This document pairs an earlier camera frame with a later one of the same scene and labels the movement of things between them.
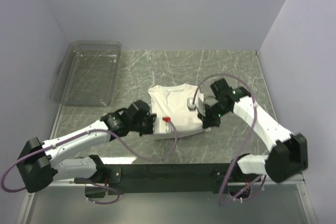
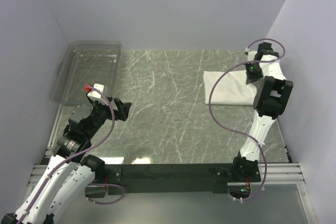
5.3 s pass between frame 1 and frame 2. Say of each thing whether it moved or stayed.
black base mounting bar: stayed
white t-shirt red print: moved
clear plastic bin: stayed
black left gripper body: moved
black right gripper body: moved
